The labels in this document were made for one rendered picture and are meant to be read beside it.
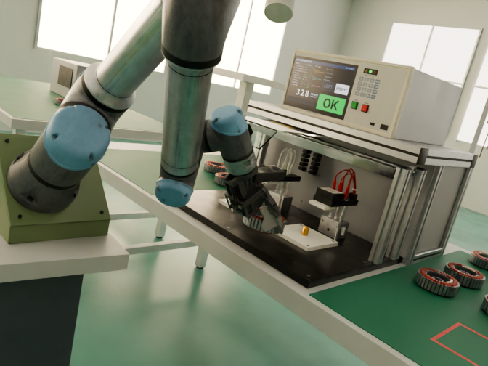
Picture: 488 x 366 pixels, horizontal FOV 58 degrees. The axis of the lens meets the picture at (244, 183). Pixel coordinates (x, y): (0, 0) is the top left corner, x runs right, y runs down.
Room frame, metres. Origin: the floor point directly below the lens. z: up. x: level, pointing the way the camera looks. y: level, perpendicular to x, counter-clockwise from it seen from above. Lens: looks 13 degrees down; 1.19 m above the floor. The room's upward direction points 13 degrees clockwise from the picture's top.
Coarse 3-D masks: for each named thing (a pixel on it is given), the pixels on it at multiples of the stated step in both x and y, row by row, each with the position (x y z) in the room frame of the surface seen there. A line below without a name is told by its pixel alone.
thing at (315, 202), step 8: (320, 192) 1.31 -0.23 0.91; (328, 192) 1.29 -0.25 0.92; (336, 192) 1.30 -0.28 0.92; (312, 200) 1.30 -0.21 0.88; (320, 200) 1.30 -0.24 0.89; (328, 200) 1.28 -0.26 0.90; (336, 200) 1.29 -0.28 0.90; (344, 200) 1.33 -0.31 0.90; (352, 200) 1.35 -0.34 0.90; (328, 208) 1.27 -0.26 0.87; (344, 208) 1.35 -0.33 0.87; (336, 216) 1.36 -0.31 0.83
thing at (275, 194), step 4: (272, 192) 1.53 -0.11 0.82; (276, 192) 1.53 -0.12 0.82; (272, 196) 1.53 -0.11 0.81; (276, 196) 1.52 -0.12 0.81; (284, 196) 1.51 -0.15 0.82; (288, 196) 1.52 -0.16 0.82; (276, 200) 1.51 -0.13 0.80; (284, 200) 1.50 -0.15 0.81; (288, 200) 1.52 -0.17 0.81; (280, 204) 1.50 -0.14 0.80; (284, 204) 1.50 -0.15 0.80; (288, 204) 1.52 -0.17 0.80; (280, 208) 1.49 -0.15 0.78; (284, 208) 1.51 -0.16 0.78; (288, 208) 1.52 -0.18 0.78
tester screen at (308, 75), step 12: (300, 60) 1.56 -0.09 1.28; (312, 60) 1.52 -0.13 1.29; (300, 72) 1.55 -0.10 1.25; (312, 72) 1.51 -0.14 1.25; (324, 72) 1.48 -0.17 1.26; (336, 72) 1.45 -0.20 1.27; (348, 72) 1.42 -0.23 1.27; (300, 84) 1.54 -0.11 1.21; (312, 84) 1.51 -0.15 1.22; (348, 84) 1.41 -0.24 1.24; (300, 96) 1.53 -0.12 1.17; (312, 96) 1.50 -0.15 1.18; (336, 96) 1.43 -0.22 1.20; (312, 108) 1.49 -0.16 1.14
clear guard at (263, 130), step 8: (248, 120) 1.38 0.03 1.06; (256, 120) 1.45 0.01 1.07; (264, 120) 1.52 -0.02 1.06; (272, 120) 1.60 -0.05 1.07; (256, 128) 1.31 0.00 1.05; (264, 128) 1.30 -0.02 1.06; (272, 128) 1.31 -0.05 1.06; (280, 128) 1.36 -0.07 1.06; (288, 128) 1.43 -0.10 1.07; (296, 128) 1.50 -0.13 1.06; (256, 136) 1.28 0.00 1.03; (264, 136) 1.27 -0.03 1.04; (272, 136) 1.26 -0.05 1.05; (312, 136) 1.39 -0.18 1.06; (320, 136) 1.42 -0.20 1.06; (256, 144) 1.25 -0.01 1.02; (264, 144) 1.24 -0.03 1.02
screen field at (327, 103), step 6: (324, 96) 1.47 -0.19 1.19; (330, 96) 1.45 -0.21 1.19; (318, 102) 1.48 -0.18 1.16; (324, 102) 1.46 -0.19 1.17; (330, 102) 1.44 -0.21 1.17; (336, 102) 1.43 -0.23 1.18; (342, 102) 1.41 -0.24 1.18; (318, 108) 1.47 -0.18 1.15; (324, 108) 1.46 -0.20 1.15; (330, 108) 1.44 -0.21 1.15; (336, 108) 1.42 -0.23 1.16; (342, 108) 1.41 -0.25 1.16
